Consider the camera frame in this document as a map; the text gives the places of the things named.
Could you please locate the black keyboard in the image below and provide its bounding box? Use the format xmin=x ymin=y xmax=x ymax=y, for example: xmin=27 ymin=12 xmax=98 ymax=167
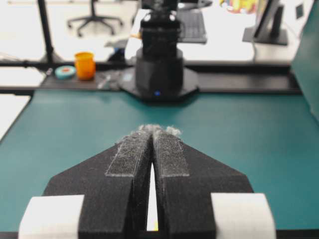
xmin=176 ymin=9 xmax=207 ymax=44

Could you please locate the black aluminium frame rail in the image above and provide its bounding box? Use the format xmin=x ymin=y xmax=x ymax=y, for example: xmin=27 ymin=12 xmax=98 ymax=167
xmin=40 ymin=66 xmax=302 ymax=94

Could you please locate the black tripod stand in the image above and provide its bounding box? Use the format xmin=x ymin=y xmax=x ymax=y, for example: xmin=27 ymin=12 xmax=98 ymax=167
xmin=0 ymin=0 xmax=64 ymax=72

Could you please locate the black office chair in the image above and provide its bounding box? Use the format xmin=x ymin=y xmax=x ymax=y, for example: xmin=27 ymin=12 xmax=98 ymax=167
xmin=66 ymin=0 xmax=124 ymax=37

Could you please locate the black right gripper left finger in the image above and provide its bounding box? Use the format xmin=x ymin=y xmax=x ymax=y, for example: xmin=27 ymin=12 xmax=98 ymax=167
xmin=18 ymin=131 xmax=153 ymax=239

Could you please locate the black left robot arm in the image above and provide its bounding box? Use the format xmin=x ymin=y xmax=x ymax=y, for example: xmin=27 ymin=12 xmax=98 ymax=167
xmin=119 ymin=0 xmax=198 ymax=102

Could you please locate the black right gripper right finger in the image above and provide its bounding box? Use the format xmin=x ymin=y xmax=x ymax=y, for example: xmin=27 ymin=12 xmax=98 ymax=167
xmin=152 ymin=131 xmax=277 ymax=239

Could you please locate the orange plastic cup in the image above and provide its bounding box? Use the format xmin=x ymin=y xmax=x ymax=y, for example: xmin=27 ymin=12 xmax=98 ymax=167
xmin=75 ymin=52 xmax=96 ymax=81

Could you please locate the teal tape roll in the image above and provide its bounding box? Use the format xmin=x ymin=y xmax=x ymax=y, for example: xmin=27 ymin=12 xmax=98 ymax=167
xmin=54 ymin=65 xmax=76 ymax=80

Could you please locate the black monitor stand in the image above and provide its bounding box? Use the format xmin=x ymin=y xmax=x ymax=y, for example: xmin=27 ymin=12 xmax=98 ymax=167
xmin=242 ymin=0 xmax=288 ymax=46

